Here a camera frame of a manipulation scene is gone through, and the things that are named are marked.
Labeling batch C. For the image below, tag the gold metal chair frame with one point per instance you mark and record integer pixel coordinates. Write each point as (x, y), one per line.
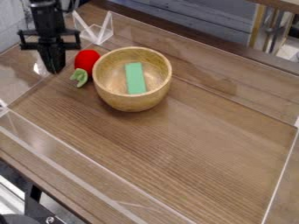
(274, 18)

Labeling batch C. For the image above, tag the clear acrylic stand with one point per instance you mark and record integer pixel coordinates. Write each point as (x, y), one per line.
(94, 33)

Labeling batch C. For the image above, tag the red plush strawberry green leaves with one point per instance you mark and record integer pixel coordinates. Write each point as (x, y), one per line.
(83, 64)

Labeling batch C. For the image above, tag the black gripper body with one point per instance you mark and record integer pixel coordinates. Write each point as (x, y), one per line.
(50, 40)

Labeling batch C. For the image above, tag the wooden bowl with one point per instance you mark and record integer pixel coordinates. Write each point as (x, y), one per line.
(109, 76)

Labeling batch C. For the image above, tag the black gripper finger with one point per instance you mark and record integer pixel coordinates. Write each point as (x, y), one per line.
(59, 59)
(46, 58)

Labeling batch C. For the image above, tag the green rectangular block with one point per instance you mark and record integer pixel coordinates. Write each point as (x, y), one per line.
(135, 79)

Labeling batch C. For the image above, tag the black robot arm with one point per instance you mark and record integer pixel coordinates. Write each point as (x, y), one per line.
(49, 21)

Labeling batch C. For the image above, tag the black table leg bracket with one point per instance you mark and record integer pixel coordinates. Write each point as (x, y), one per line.
(35, 210)

